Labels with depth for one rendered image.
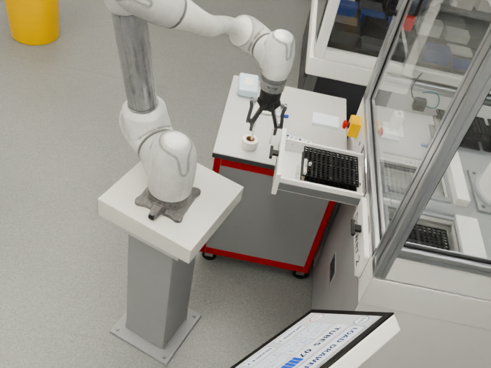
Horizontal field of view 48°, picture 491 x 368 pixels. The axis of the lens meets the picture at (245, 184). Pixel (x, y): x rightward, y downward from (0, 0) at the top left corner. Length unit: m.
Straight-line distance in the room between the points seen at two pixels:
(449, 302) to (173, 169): 0.98
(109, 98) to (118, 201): 1.96
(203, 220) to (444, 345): 0.94
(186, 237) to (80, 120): 1.94
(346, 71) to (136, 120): 1.32
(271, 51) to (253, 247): 1.19
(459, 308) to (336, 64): 1.41
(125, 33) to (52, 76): 2.42
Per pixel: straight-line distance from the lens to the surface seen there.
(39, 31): 4.36
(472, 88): 1.36
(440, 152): 1.45
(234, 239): 2.69
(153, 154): 1.81
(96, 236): 2.96
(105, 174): 3.29
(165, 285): 2.17
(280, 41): 1.81
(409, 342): 2.09
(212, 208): 1.98
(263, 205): 2.50
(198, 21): 1.56
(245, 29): 1.89
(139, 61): 1.74
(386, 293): 1.85
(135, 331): 2.59
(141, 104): 1.85
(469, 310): 1.95
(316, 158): 2.18
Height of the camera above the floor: 2.25
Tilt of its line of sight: 43 degrees down
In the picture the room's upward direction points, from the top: 13 degrees clockwise
